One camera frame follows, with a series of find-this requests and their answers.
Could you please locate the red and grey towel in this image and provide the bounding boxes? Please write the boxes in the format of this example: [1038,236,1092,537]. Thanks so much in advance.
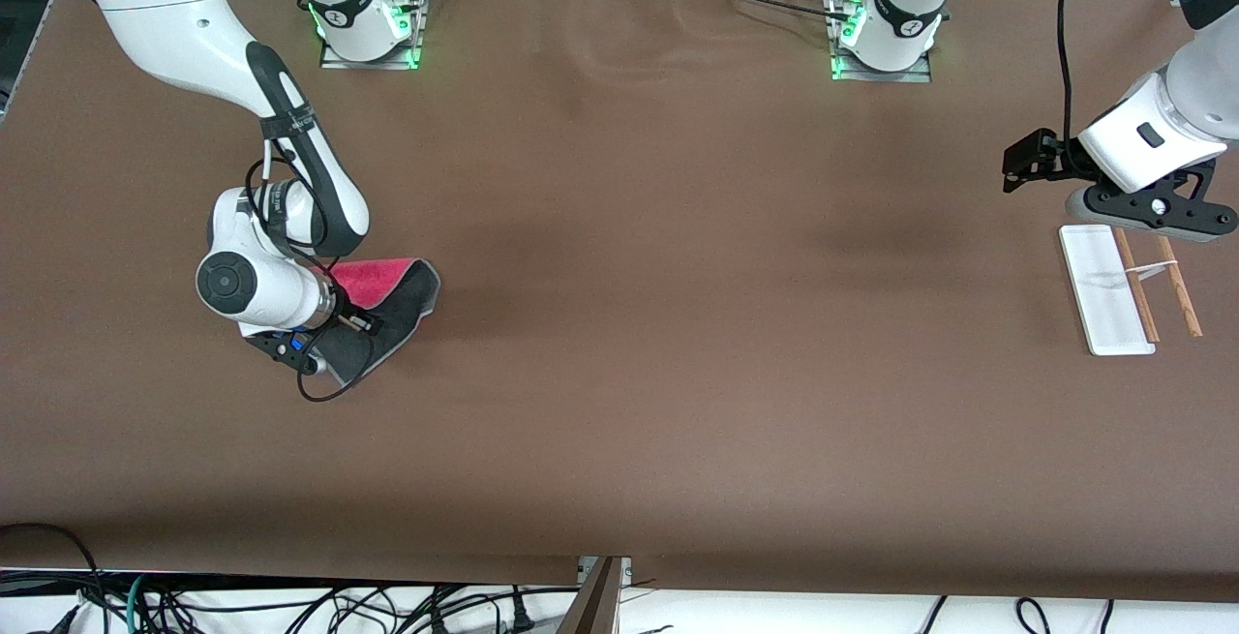
[315,257,442,388]

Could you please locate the white rack base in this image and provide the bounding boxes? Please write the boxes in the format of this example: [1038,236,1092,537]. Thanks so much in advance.
[1058,225,1157,357]

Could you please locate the brown table cover sheet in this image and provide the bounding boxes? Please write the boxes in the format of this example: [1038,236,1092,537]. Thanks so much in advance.
[0,0,1239,606]

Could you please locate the black power plug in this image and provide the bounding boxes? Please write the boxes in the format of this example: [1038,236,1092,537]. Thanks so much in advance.
[503,586,538,634]

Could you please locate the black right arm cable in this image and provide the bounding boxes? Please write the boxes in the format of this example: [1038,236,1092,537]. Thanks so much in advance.
[244,136,380,404]

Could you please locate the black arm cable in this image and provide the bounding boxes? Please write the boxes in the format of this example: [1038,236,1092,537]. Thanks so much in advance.
[244,136,380,404]
[1058,0,1087,170]

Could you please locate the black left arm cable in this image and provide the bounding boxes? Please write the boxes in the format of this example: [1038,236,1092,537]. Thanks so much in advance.
[1058,0,1087,170]

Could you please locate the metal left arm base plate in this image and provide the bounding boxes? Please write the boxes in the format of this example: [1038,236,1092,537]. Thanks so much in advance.
[828,0,933,84]

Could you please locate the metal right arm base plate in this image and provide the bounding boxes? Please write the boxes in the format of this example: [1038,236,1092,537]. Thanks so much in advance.
[319,0,429,72]

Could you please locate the black cable on table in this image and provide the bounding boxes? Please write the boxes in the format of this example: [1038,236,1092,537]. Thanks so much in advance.
[689,0,855,25]

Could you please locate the tangled black floor cables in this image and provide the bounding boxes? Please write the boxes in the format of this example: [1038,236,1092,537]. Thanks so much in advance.
[0,571,582,634]

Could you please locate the thick black floor cable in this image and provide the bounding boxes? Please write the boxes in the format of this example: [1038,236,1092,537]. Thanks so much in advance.
[0,523,106,606]

